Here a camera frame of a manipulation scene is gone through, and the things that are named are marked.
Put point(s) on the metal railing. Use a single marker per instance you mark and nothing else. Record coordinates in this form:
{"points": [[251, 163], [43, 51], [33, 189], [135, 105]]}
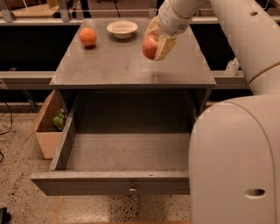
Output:
{"points": [[66, 10]]}

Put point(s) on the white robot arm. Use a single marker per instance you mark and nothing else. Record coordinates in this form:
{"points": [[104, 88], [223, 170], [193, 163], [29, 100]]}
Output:
{"points": [[234, 152]]}

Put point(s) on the white bowl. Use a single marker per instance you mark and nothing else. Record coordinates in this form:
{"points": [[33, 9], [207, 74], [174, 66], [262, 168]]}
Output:
{"points": [[122, 29]]}

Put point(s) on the cardboard box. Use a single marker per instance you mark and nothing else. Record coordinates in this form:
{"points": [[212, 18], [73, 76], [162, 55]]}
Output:
{"points": [[47, 134]]}

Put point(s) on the green bag in box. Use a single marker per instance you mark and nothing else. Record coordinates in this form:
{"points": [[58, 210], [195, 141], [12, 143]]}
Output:
{"points": [[59, 120]]}

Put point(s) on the orange fruit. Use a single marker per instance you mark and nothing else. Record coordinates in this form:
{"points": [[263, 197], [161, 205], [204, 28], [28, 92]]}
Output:
{"points": [[87, 36]]}

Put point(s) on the clear sanitizer bottle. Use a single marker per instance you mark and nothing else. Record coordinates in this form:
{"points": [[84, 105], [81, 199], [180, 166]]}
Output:
{"points": [[232, 67]]}

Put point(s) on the grey wooden cabinet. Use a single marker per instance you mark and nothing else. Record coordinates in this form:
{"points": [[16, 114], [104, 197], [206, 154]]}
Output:
{"points": [[113, 88]]}

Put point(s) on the red apple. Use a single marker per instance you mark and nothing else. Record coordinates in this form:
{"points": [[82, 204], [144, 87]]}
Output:
{"points": [[150, 46]]}

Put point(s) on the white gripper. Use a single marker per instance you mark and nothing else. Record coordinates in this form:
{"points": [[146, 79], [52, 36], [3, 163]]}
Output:
{"points": [[174, 23]]}

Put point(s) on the black object floor corner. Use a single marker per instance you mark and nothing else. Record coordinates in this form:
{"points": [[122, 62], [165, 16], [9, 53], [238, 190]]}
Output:
{"points": [[5, 217]]}

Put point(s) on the grey open top drawer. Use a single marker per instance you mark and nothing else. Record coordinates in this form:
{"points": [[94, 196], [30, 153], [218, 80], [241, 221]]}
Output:
{"points": [[110, 164]]}

